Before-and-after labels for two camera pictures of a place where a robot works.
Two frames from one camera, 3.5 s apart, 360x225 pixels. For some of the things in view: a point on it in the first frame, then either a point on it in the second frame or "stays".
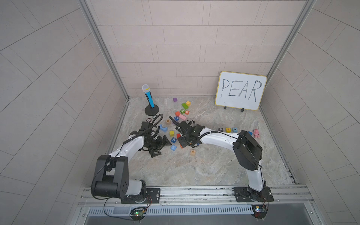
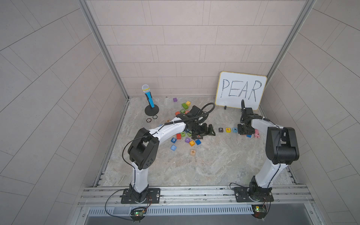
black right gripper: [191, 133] to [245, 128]
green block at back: [184, 106] stays
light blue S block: [173, 147] stays
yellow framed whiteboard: [240, 91] stays
